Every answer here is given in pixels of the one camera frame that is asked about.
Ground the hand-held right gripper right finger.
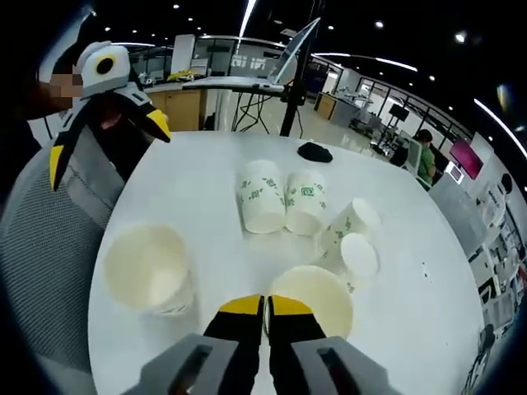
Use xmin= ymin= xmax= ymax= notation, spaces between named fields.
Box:
xmin=266 ymin=293 xmax=391 ymax=395

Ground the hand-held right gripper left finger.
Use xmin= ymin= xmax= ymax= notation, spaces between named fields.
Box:
xmin=139 ymin=293 xmax=267 ymax=395

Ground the green printed paper cup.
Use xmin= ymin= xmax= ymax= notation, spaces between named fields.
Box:
xmin=283 ymin=170 xmax=331 ymax=236
xmin=237 ymin=160 xmax=288 ymax=235
xmin=269 ymin=265 xmax=355 ymax=342
xmin=338 ymin=232 xmax=380 ymax=294
xmin=319 ymin=197 xmax=383 ymax=264

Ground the stack of white paper cups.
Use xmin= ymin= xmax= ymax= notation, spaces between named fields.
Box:
xmin=101 ymin=224 xmax=195 ymax=317

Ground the wooden cabinet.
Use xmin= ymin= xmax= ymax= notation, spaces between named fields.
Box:
xmin=146 ymin=88 xmax=203 ymax=132

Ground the grey mesh chair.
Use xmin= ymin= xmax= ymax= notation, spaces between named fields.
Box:
xmin=0 ymin=123 xmax=127 ymax=371

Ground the straight ceiling light strip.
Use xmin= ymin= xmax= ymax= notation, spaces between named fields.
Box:
xmin=240 ymin=0 xmax=259 ymax=40

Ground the black tripod stand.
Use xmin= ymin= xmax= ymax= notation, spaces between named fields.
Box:
xmin=278 ymin=0 xmax=309 ymax=139

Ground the open laptop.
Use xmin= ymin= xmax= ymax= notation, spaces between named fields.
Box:
xmin=182 ymin=16 xmax=323 ymax=95

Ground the small black object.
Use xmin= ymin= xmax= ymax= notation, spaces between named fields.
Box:
xmin=297 ymin=142 xmax=334 ymax=164

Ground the white office chair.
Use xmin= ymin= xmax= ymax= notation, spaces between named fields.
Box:
xmin=402 ymin=137 xmax=425 ymax=174

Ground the small white monitor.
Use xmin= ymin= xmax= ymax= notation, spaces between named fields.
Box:
xmin=445 ymin=161 xmax=465 ymax=182

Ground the pink screen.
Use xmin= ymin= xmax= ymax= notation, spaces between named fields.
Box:
xmin=448 ymin=137 xmax=486 ymax=181

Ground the black monitor on stand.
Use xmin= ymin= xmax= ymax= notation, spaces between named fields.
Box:
xmin=386 ymin=105 xmax=409 ymax=139

